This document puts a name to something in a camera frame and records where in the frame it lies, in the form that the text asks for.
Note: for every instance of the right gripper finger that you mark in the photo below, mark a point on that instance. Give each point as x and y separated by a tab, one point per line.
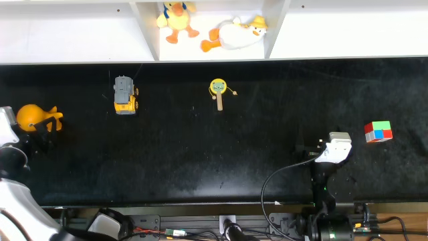
300	140

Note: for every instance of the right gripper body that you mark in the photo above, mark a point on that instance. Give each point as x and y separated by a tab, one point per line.
309	151

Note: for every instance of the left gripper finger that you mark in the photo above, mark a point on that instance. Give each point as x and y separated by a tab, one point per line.
51	121

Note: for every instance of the yellow rubber duck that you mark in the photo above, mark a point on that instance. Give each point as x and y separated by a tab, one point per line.
29	115

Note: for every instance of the grey and yellow toy truck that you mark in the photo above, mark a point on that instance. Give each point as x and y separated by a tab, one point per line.
123	95

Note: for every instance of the yellow rattle drum toy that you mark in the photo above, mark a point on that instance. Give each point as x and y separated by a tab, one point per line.
218	87

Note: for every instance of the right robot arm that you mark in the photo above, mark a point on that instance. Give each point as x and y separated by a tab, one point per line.
323	201

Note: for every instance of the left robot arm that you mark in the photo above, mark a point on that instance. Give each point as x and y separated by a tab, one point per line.
20	207

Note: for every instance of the many-coloured puzzle cube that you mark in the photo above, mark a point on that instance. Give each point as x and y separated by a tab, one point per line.
378	131

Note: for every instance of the white shelf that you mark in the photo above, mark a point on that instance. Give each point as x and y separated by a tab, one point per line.
67	37

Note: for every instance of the white plush duck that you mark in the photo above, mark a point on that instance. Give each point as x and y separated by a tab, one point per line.
235	35

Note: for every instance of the yellow plush duck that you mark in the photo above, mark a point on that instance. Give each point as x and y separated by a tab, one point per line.
178	20

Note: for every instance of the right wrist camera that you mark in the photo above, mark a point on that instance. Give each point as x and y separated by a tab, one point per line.
336	149

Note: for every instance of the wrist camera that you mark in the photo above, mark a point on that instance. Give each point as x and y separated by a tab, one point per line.
6	129
336	149

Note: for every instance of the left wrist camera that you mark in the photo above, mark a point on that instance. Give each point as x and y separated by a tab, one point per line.
6	129

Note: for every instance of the mounting rail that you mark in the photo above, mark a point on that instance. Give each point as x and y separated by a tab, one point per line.
200	224

